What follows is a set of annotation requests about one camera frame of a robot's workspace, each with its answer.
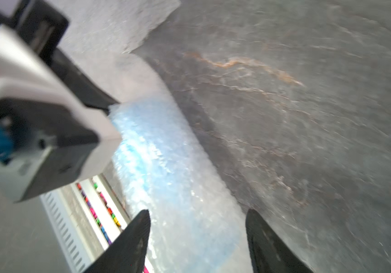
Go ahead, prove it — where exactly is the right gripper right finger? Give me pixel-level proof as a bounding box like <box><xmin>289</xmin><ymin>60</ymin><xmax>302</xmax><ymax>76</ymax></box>
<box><xmin>245</xmin><ymin>209</ymin><xmax>312</xmax><ymax>273</ymax></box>

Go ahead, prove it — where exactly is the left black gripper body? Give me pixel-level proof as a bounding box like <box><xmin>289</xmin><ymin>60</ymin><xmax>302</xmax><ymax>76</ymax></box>
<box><xmin>0</xmin><ymin>0</ymin><xmax>69</xmax><ymax>65</ymax></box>

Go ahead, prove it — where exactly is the blue plastic wine glass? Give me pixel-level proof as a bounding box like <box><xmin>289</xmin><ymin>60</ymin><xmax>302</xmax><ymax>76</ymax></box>
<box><xmin>110</xmin><ymin>100</ymin><xmax>252</xmax><ymax>273</ymax></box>

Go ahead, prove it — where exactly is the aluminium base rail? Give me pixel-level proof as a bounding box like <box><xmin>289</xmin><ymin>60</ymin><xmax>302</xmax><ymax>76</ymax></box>
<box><xmin>40</xmin><ymin>174</ymin><xmax>130</xmax><ymax>273</ymax></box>

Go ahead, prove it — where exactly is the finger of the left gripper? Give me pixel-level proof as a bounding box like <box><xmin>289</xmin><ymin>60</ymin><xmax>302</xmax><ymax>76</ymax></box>
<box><xmin>50</xmin><ymin>48</ymin><xmax>118</xmax><ymax>113</ymax></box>

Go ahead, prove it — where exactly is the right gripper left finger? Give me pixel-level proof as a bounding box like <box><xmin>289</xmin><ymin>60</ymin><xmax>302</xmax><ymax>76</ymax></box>
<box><xmin>84</xmin><ymin>209</ymin><xmax>151</xmax><ymax>273</ymax></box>

